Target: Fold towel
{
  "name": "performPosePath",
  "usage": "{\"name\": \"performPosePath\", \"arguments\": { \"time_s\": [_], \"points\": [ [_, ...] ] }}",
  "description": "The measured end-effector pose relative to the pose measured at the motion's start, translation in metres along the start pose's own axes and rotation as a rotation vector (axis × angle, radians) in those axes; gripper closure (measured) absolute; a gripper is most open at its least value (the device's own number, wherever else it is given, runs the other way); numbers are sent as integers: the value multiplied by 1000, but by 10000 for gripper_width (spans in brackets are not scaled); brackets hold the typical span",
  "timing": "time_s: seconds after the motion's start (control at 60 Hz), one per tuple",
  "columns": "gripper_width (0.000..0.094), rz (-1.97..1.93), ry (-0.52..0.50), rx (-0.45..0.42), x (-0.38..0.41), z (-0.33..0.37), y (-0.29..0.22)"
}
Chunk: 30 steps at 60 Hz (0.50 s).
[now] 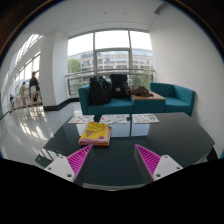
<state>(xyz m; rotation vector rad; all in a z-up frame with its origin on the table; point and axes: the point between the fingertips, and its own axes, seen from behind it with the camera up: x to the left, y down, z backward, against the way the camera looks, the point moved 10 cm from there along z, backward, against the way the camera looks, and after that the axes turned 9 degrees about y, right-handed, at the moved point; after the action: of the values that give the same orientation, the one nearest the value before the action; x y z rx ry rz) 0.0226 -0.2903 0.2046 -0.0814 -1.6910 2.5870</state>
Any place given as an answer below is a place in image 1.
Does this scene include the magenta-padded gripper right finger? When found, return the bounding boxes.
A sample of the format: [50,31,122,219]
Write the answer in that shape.
[133,143,184,185]

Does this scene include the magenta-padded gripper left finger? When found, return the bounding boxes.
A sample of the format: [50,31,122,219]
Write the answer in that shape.
[43,144,94,184]

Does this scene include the yellow orange printed towel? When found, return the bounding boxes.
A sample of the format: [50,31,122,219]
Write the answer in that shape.
[78,121,113,147]

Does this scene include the white sticker sheet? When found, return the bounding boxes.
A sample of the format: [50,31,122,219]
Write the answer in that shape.
[68,114,96,125]
[98,114,129,125]
[131,113,161,125]

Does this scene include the wooden sofa side table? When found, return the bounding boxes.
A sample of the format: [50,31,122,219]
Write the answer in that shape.
[130,91,167,101]

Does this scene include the group of wooden stools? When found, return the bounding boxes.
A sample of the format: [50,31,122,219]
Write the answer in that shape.
[11,84,44,110]

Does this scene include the teal sofa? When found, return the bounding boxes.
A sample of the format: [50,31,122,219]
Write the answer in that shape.
[78,82,197,117]

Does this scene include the brown jacket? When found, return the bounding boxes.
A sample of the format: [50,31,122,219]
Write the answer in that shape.
[129,84,155,98]

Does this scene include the person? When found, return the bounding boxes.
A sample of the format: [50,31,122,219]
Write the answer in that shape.
[28,71,41,103]
[18,81,29,106]

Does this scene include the large black backpack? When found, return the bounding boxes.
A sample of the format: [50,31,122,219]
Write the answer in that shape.
[88,75,113,106]

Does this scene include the black backpack with white label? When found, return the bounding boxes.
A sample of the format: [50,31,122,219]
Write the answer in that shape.
[109,73,130,99]

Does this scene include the metal balcony railing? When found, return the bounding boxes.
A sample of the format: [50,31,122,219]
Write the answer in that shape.
[64,68,156,98]

